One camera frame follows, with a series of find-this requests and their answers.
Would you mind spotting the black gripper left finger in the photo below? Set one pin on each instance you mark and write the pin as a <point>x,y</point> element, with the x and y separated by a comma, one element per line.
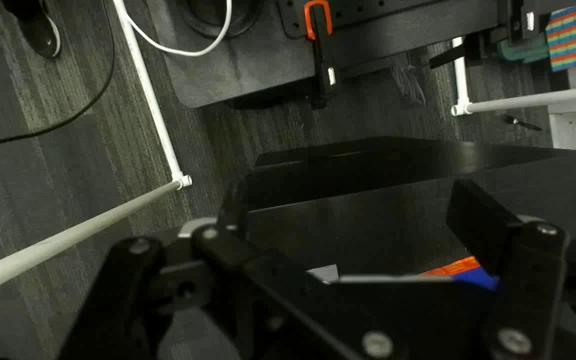
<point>134,292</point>

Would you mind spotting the small black bolt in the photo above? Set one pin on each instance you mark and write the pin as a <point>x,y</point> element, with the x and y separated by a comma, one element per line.
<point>522,122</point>

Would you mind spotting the grey duct tape piece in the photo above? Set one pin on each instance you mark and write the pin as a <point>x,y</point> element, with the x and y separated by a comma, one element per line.
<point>325,272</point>

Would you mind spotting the orange and black bar clamp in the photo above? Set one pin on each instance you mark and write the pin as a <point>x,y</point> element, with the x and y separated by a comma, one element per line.
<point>320,46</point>

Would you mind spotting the green connector block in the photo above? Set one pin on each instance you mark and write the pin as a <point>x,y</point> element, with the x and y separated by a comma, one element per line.
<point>520,49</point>

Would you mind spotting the short white pvc pipe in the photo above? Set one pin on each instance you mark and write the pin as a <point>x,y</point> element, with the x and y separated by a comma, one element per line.
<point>460,72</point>

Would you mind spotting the thin white pvc pipe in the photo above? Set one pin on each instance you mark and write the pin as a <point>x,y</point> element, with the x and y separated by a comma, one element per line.
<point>148,87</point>

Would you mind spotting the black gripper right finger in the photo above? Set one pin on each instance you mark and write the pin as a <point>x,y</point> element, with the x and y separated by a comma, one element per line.
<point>534,280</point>

